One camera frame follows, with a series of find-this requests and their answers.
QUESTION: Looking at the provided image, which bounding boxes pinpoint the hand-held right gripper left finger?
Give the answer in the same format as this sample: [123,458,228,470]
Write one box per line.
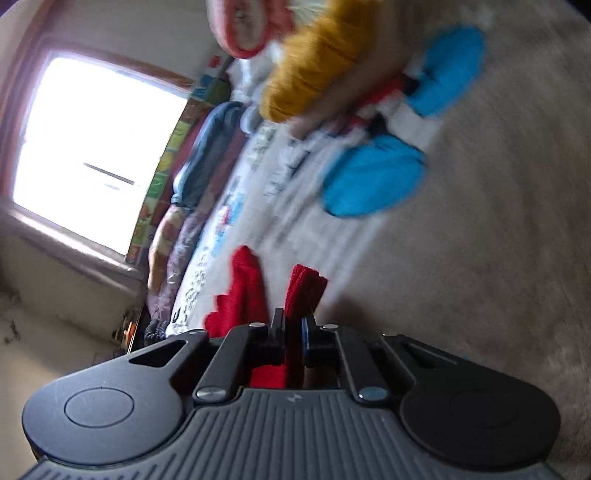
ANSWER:
[128,307,288,403]

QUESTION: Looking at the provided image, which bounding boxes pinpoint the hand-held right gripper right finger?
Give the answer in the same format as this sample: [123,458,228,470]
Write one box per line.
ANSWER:
[300,314,468,403]

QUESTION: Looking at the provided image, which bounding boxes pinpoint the red knitted sweater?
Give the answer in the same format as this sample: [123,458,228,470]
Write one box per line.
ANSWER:
[203,244,329,389]

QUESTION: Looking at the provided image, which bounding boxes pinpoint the purple quilt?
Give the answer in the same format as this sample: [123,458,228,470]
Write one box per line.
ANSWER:
[147,210,211,326]

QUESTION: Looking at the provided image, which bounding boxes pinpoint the cartoon print pillow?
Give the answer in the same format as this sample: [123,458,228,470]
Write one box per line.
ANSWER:
[147,205,186,296]

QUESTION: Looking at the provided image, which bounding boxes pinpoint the cluttered dark desk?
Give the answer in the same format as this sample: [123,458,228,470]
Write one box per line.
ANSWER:
[110,308,141,352]

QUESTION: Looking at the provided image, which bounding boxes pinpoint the colourful printed headboard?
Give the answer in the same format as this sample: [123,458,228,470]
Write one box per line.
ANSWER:
[126,54,234,267]

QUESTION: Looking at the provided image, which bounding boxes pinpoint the beige folded garment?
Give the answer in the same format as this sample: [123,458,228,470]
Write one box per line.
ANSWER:
[290,41,419,140]

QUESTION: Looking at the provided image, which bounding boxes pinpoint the window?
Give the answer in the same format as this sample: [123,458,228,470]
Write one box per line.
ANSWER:
[0,37,197,282]

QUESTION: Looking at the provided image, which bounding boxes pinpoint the yellow knitted sweater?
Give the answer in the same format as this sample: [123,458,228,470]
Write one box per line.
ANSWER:
[257,0,386,124]

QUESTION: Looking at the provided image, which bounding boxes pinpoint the pink rolled quilt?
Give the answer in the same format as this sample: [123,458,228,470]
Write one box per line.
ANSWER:
[205,0,298,60]

